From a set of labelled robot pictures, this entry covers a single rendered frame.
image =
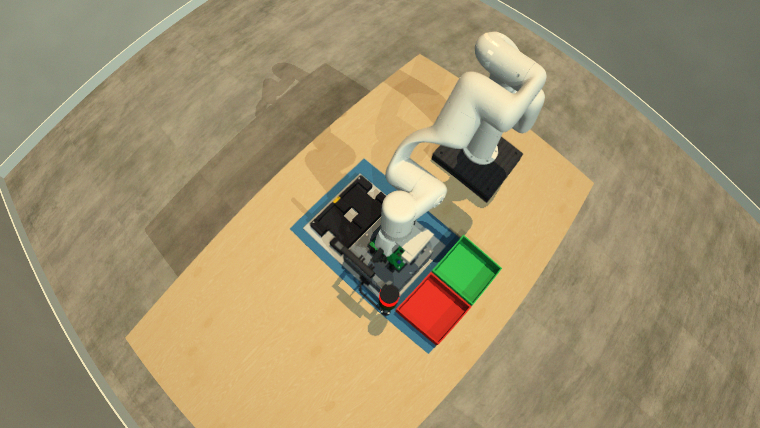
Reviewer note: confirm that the green bin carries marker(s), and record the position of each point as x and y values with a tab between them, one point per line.
467	269

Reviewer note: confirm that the green circuit board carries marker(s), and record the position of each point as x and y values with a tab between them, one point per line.
395	257

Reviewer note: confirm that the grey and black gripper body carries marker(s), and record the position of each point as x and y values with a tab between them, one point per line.
387	245

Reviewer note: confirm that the red bin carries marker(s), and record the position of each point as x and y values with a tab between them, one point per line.
434	307

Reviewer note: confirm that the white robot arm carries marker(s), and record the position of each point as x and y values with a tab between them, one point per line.
474	98

